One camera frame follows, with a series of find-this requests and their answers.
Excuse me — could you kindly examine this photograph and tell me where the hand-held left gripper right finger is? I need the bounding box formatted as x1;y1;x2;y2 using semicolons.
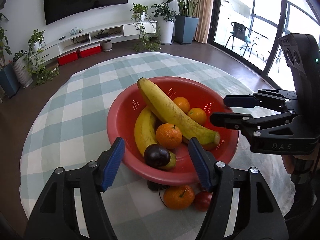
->
188;137;285;240

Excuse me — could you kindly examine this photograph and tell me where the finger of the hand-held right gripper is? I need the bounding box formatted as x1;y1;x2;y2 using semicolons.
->
223;89;298;113
209;110;300;137

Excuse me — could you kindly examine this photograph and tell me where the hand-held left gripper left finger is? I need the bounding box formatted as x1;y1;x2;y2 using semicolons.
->
24;137;125;240

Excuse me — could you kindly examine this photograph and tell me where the smooth orange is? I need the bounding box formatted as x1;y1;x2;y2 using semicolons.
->
187;108;207;125
173;97;190;114

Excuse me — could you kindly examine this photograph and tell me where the red tomato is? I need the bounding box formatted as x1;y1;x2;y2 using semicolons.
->
194;191;213;212

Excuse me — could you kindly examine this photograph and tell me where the mandarin with stem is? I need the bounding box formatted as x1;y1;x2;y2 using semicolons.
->
155;123;183;150
163;185;195;210

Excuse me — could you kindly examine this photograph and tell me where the dark purple plum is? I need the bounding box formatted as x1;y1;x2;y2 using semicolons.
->
144;144;171;168

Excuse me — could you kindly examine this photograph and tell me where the small yellow banana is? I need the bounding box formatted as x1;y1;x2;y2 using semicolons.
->
134;106;177;170

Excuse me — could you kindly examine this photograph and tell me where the red plastic colander bowl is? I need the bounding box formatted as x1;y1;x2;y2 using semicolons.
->
107;76;240;186

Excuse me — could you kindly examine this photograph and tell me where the large yellow banana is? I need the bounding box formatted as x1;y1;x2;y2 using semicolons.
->
137;77;221;145

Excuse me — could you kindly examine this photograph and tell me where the person's right forearm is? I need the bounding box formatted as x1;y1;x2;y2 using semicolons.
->
285;180;320;228

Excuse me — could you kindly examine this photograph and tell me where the person's right hand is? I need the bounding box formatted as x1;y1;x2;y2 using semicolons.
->
282;155;295;177

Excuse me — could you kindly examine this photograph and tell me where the green checkered tablecloth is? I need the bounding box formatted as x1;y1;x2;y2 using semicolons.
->
19;52;298;240

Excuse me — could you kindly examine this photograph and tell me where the black balcony chair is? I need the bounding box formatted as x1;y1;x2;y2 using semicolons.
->
225;22;253;58

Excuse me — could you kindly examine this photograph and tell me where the large-leaf plant blue pot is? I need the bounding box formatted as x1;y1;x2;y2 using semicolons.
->
164;0;222;45

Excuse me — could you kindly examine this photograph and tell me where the beige curtain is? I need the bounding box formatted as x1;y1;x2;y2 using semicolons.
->
194;0;218;44

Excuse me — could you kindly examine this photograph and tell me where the sliding glass door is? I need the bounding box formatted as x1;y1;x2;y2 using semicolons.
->
207;0;320;88

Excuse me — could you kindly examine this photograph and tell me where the bushy plant in white pot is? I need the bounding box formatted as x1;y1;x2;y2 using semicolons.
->
151;2;177;44

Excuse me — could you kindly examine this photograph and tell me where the white television cabinet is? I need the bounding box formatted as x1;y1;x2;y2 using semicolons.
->
37;20;158;63

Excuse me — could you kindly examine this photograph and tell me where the plant in white ribbed pot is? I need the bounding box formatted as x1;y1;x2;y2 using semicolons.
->
12;50;33;88

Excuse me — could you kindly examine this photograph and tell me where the tall tree plant blue pot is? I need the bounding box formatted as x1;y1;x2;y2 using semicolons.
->
0;12;20;98

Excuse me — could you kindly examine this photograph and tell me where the trailing pothos plant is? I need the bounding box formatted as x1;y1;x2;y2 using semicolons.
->
26;29;60;87
130;4;162;52

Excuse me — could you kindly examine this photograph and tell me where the black wall television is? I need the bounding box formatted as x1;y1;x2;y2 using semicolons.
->
44;0;128;25

